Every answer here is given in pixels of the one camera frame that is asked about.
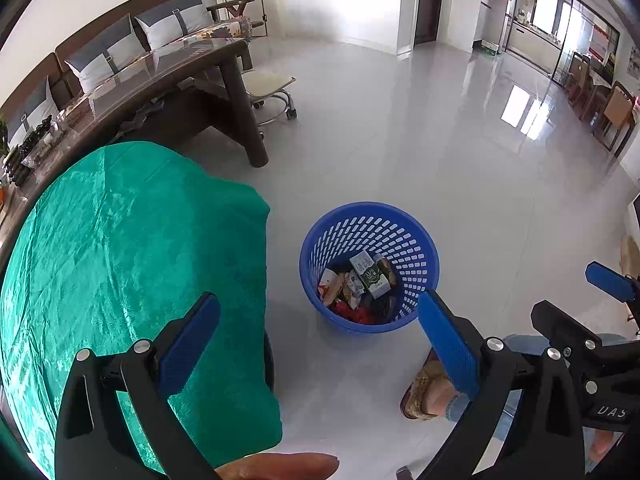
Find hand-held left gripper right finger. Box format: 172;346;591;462
416;290;587;480

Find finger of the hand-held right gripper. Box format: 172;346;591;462
585;261;640;305
531;300;640;397

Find cream rolling stool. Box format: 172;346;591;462
239;70;299;127

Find brown wooden sofa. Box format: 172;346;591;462
0;0;256;126

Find person's left hand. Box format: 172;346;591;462
215;452;340;480

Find blue plastic basket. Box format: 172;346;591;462
298;201;441;334

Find dark wooden coffee table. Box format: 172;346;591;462
0;37;269;261

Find red white snack packet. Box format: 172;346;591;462
318;267;342;302

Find brown fur-lined shoe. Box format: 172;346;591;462
399;349;472;422

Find wooden dining chair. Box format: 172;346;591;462
566;51;595;107
596;79;640;157

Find person's right hand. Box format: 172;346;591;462
589;429;629;467

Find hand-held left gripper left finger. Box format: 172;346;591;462
54;291;223;480

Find brown packet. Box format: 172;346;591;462
372;254;399;282

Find white kitchen cabinet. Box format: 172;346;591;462
506;14;567;69

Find black ribbed vase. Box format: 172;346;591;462
2;144;34;187

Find green tablecloth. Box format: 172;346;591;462
0;141;282;480

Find dark wooden door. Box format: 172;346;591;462
413;0;447;54

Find glass bowl of dark fruit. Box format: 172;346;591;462
20;114;69;169

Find grey white pillow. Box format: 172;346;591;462
64;13;147;94
6;76;64;132
134;0;212;52

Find beige snack wrapper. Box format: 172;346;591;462
335;270;364;309

